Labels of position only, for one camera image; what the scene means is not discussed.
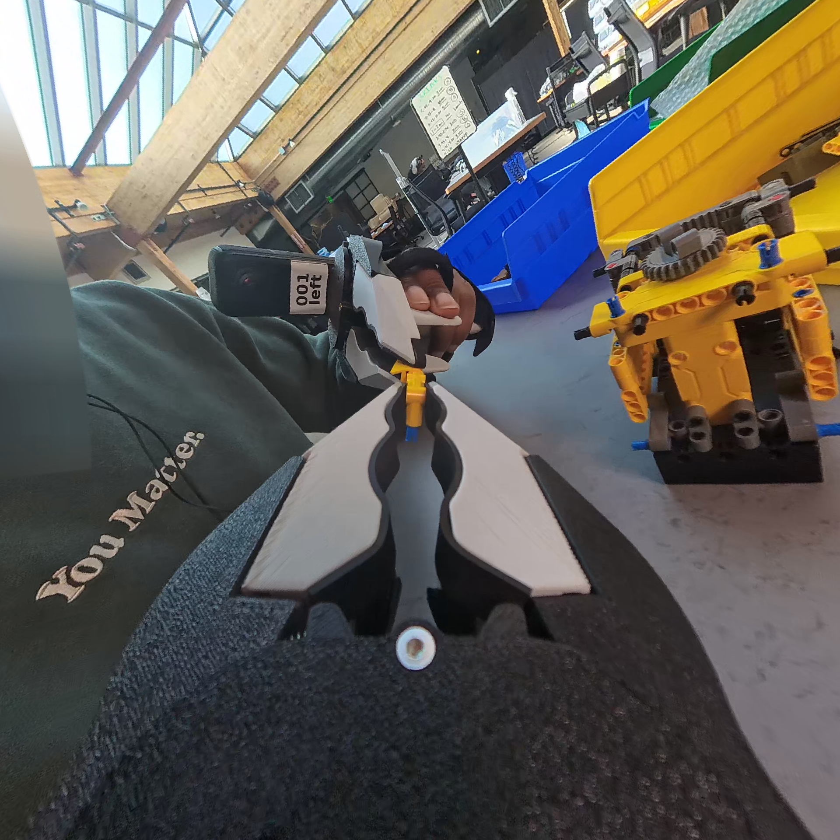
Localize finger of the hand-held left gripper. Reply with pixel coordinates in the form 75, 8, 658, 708
354, 272, 424, 367
344, 327, 452, 389

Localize person's left hand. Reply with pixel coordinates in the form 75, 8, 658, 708
395, 268, 484, 353

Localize small yellow lego connector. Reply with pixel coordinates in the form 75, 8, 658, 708
403, 371, 428, 429

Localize black cart white bags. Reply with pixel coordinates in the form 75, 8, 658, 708
548, 56, 631, 126

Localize person's left forearm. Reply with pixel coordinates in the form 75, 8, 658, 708
69, 281, 395, 437

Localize wooden desk clear plastic cover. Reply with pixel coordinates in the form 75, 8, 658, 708
445, 112, 547, 198

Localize heap of assorted lego parts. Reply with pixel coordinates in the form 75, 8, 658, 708
780, 123, 840, 160

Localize whiteboard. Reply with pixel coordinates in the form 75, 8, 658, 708
410, 64, 479, 160

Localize person's green sweatshirt torso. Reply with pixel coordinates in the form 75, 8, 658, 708
0, 394, 316, 840

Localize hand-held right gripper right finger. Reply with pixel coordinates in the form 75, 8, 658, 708
427, 382, 593, 598

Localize yellow lego vehicle model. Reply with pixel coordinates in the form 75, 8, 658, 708
574, 178, 840, 487

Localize yellow plastic bin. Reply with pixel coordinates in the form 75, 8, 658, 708
588, 0, 840, 286

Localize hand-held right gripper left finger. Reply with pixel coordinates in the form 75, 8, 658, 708
239, 382, 403, 598

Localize bubble wrap sheet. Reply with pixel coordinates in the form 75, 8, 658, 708
648, 20, 788, 120

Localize black office chair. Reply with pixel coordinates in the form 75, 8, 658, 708
403, 164, 460, 240
604, 0, 660, 86

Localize blue plastic bin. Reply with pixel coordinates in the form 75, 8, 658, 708
438, 98, 652, 315

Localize green plastic bin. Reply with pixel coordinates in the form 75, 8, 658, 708
629, 0, 815, 109

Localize wooden support post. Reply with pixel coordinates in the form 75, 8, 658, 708
541, 0, 572, 56

